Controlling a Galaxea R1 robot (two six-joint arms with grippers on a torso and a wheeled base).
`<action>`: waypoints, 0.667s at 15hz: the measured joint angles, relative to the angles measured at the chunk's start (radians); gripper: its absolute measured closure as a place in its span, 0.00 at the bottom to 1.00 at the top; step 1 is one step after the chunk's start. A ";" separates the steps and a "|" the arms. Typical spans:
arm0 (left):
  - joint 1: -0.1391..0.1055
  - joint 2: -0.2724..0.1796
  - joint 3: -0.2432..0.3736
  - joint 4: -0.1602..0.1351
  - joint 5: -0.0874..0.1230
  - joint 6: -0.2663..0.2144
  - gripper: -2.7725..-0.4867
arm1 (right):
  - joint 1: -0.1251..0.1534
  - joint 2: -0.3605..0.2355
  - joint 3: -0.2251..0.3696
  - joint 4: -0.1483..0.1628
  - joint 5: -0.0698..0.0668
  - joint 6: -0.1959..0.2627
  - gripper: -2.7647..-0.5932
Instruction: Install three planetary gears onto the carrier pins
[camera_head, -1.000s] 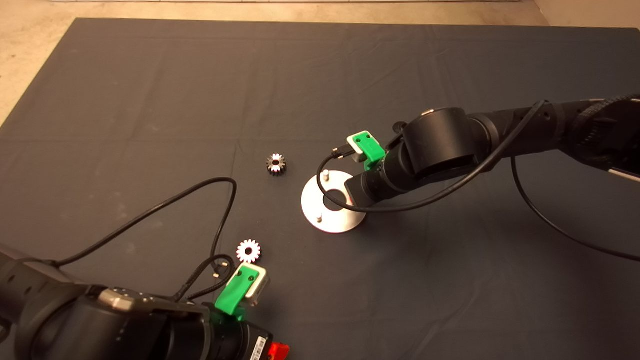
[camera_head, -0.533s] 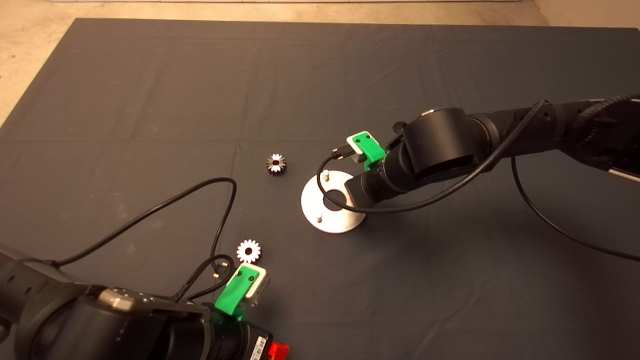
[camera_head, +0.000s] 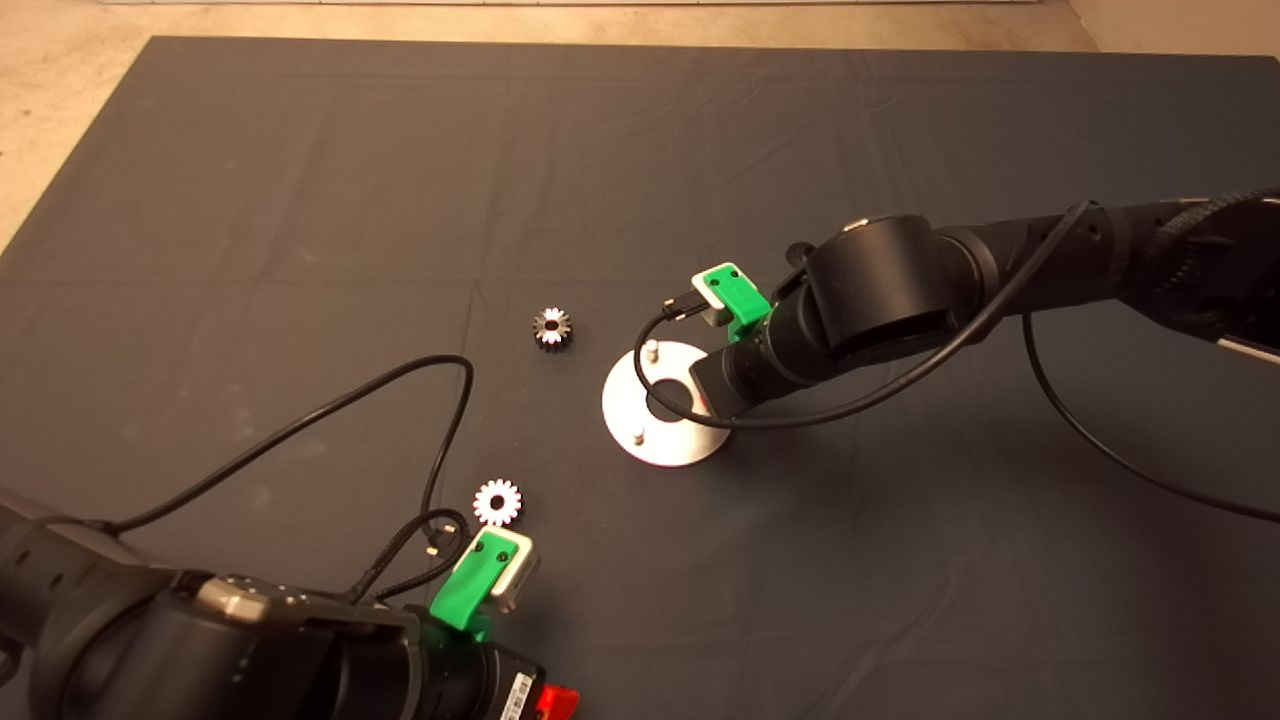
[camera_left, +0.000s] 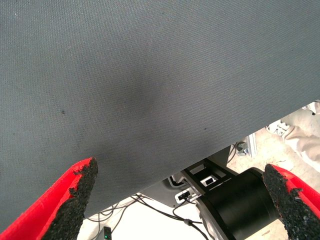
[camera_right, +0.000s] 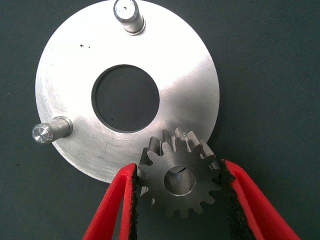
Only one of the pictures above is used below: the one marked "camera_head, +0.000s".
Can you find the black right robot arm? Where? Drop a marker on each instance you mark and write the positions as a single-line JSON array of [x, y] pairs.
[[1000, 265]]

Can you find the small steel planetary gear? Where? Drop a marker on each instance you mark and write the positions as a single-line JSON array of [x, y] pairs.
[[551, 329], [497, 503]]

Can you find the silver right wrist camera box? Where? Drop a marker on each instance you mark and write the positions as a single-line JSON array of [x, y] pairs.
[[712, 315]]

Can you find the green left camera mount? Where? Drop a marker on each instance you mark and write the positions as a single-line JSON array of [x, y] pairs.
[[465, 590]]

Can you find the round metal carrier plate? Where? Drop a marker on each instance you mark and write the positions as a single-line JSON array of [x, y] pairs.
[[615, 405]]

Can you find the dark grey table cloth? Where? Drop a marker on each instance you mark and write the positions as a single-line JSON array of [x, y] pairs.
[[400, 180]]

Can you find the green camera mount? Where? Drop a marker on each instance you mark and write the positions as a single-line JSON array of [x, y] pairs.
[[737, 297], [465, 590]]

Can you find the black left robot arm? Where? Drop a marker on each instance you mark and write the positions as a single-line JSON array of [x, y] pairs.
[[150, 650]]

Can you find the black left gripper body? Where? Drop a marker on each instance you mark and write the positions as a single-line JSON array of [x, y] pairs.
[[470, 685]]

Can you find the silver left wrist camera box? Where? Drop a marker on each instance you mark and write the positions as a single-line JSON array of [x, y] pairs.
[[518, 572]]

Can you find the green right camera mount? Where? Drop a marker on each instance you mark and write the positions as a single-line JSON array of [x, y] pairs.
[[737, 297]]

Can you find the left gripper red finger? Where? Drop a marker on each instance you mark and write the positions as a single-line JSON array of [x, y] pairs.
[[558, 705]]

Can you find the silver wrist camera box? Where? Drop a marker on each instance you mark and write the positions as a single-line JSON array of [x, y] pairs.
[[712, 315], [518, 572]]

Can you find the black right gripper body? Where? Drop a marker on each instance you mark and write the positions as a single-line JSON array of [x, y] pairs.
[[768, 365]]

